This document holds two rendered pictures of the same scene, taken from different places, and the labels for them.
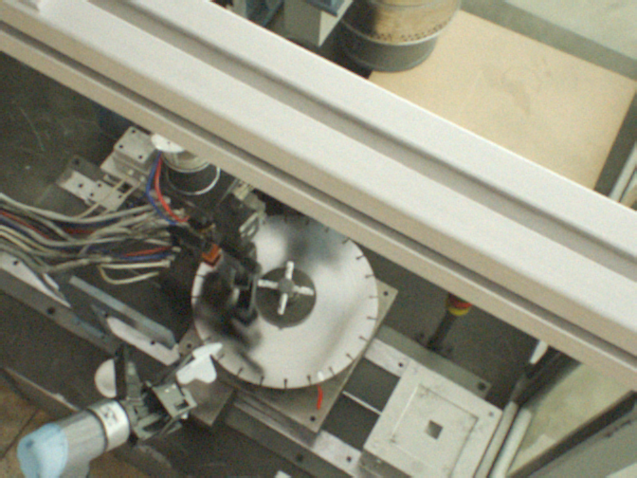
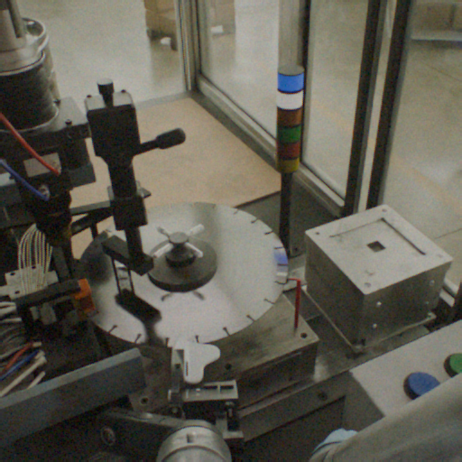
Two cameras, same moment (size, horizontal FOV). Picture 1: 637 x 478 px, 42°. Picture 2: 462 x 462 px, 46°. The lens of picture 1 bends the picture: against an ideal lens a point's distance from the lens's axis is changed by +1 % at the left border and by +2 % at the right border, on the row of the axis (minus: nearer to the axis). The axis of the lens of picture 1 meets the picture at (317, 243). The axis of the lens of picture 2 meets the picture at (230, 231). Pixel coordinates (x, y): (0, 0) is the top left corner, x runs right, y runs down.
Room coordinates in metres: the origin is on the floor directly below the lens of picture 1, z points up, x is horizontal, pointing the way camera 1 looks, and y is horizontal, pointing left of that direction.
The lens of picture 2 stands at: (0.06, 0.48, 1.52)
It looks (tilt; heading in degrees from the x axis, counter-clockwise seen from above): 39 degrees down; 311
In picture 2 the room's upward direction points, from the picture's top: 2 degrees counter-clockwise
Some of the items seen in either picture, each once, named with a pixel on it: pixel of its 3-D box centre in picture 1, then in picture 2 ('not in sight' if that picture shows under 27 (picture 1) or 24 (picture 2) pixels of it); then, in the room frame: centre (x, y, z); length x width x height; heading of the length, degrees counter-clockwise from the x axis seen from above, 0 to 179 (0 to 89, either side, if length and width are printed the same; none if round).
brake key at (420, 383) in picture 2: not in sight; (422, 388); (0.16, -0.01, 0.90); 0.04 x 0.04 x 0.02
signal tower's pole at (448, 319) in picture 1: (445, 324); (285, 214); (0.56, -0.26, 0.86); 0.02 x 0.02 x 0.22
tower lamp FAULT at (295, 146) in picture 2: (463, 293); (287, 145); (0.56, -0.26, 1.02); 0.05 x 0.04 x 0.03; 155
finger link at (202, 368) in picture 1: (203, 366); (196, 354); (0.39, 0.17, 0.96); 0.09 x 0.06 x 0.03; 134
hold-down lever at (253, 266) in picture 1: (245, 248); (147, 137); (0.51, 0.10, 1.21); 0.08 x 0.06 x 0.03; 65
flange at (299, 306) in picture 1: (285, 294); (180, 257); (0.54, 0.05, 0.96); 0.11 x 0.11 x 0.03
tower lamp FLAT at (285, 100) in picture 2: not in sight; (289, 96); (0.56, -0.26, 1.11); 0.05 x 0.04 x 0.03; 155
